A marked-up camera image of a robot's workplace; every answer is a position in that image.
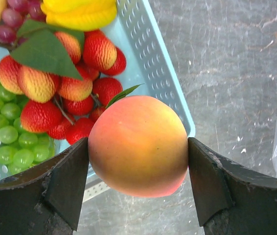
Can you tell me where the yellow starfruit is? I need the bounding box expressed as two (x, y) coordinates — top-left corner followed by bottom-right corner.
(40, 0), (117, 31)

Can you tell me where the light blue plastic basket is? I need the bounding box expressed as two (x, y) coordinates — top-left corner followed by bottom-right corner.
(0, 0), (196, 202)

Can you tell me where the purple grape bunch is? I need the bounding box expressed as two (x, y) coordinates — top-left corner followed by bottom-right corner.
(0, 0), (46, 51)

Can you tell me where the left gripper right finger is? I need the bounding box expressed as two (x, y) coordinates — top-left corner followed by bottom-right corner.
(188, 138), (277, 235)

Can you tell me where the orange pink peach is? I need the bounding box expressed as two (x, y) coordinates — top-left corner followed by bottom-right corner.
(88, 95), (188, 197)

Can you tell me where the red lychee cluster with leaves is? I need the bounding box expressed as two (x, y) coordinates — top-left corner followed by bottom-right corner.
(0, 29), (126, 144)

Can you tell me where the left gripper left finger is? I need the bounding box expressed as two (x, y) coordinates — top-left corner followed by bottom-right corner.
(0, 138), (89, 235)

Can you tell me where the green grape bunch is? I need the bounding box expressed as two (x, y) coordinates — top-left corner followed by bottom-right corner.
(0, 84), (56, 175)

